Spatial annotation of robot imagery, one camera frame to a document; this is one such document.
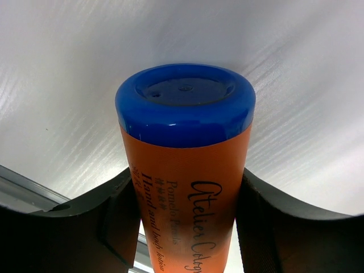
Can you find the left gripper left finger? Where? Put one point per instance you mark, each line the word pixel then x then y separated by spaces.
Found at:
pixel 71 236

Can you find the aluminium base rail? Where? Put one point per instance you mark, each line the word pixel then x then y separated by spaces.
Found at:
pixel 28 190

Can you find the dark blue pump bottle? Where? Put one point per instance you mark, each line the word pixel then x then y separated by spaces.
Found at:
pixel 186 129

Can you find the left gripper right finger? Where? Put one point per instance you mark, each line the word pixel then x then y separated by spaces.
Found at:
pixel 280 233

